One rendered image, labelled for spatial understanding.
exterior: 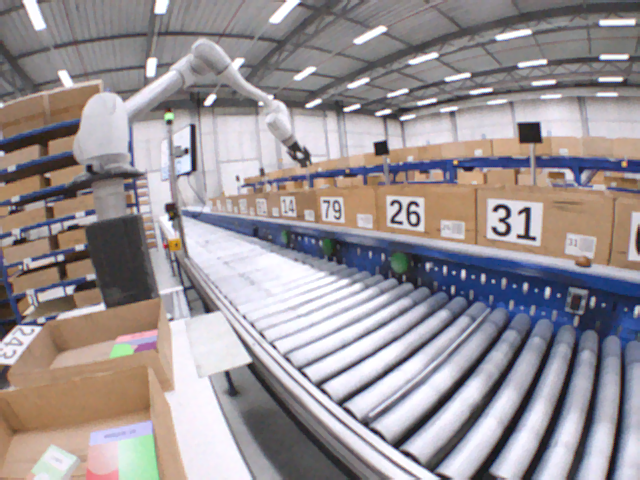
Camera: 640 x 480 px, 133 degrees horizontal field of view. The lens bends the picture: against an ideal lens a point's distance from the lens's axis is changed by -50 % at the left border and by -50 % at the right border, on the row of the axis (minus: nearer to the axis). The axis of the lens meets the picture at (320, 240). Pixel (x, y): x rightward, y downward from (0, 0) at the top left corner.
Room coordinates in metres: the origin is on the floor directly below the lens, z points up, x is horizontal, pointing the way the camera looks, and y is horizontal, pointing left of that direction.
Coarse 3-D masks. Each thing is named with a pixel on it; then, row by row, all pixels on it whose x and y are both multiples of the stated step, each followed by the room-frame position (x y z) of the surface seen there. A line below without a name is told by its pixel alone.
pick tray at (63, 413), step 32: (64, 384) 0.22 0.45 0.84; (96, 384) 0.26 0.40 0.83; (128, 384) 0.29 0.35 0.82; (0, 416) 0.11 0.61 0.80; (32, 416) 0.16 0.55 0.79; (64, 416) 0.20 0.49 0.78; (96, 416) 0.24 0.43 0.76; (128, 416) 0.26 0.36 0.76; (160, 416) 0.22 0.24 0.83; (0, 448) 0.06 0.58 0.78; (32, 448) 0.11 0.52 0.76; (64, 448) 0.14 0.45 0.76; (160, 448) 0.16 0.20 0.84
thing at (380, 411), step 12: (480, 324) 0.52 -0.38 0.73; (468, 336) 0.48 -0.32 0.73; (456, 348) 0.44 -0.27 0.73; (444, 360) 0.41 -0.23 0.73; (432, 372) 0.39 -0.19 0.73; (408, 384) 0.35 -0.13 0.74; (420, 384) 0.37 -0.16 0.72; (396, 396) 0.33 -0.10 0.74; (384, 408) 0.31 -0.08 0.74; (372, 420) 0.30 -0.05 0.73
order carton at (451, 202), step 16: (384, 192) 0.96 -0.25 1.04; (400, 192) 0.90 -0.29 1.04; (416, 192) 0.85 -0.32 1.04; (432, 192) 0.80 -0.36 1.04; (448, 192) 0.75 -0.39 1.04; (464, 192) 0.70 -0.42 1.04; (384, 208) 0.97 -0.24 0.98; (432, 208) 0.80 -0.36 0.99; (448, 208) 0.75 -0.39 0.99; (464, 208) 0.71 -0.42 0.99; (384, 224) 0.97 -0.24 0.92; (432, 224) 0.80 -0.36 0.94; (464, 224) 0.71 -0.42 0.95; (448, 240) 0.75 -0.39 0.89; (464, 240) 0.71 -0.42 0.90
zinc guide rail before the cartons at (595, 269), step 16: (288, 224) 1.46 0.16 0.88; (304, 224) 1.34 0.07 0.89; (320, 224) 1.29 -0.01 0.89; (400, 240) 0.84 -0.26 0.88; (416, 240) 0.80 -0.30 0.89; (432, 240) 0.78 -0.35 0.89; (496, 256) 0.57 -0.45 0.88; (512, 256) 0.53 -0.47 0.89; (528, 256) 0.51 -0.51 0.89; (544, 256) 0.49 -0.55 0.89; (592, 272) 0.36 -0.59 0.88; (608, 272) 0.32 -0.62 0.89; (624, 272) 0.30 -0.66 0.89
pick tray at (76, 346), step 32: (64, 320) 0.46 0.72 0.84; (96, 320) 0.50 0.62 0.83; (128, 320) 0.55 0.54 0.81; (160, 320) 0.48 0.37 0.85; (32, 352) 0.30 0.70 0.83; (64, 352) 0.42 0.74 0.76; (96, 352) 0.45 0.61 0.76; (160, 352) 0.37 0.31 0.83; (32, 384) 0.21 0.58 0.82; (160, 384) 0.35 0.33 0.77
